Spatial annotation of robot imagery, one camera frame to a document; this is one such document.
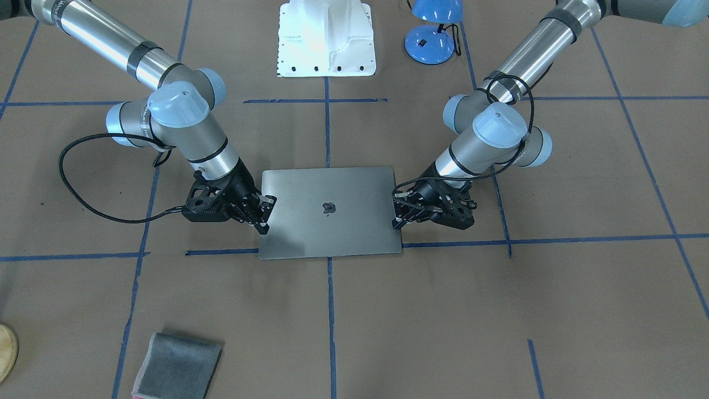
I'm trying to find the wooden mug tree stand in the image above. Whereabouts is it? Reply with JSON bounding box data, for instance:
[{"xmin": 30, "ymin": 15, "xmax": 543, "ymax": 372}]
[{"xmin": 1, "ymin": 324, "xmax": 19, "ymax": 383}]

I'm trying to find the grey folded cloth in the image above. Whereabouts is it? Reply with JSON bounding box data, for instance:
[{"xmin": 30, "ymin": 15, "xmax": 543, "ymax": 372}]
[{"xmin": 131, "ymin": 332, "xmax": 223, "ymax": 398}]

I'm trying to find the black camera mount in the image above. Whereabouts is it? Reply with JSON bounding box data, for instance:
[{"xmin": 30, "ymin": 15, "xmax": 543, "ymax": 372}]
[
  {"xmin": 430, "ymin": 183, "xmax": 477, "ymax": 230},
  {"xmin": 181, "ymin": 170, "xmax": 230, "ymax": 223}
]

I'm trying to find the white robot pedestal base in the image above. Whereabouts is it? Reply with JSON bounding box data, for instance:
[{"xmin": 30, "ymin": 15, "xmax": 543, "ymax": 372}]
[{"xmin": 276, "ymin": 1, "xmax": 377, "ymax": 78}]

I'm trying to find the silver grey laptop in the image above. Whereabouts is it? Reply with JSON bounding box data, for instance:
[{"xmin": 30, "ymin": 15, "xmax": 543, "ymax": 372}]
[{"xmin": 259, "ymin": 166, "xmax": 402, "ymax": 259}]

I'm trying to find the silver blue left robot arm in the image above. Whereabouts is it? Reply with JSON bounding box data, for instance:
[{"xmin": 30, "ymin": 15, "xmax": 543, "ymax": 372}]
[{"xmin": 392, "ymin": 1, "xmax": 707, "ymax": 230}]

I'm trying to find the blue desk lamp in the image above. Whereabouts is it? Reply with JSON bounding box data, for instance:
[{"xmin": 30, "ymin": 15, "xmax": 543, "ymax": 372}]
[{"xmin": 404, "ymin": 1, "xmax": 463, "ymax": 65}]

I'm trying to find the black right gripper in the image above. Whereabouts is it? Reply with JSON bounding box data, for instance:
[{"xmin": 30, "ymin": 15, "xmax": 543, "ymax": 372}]
[{"xmin": 213, "ymin": 166, "xmax": 277, "ymax": 235}]

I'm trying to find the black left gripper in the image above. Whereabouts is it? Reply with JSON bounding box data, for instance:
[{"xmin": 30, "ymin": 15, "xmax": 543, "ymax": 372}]
[{"xmin": 392, "ymin": 178, "xmax": 446, "ymax": 230}]

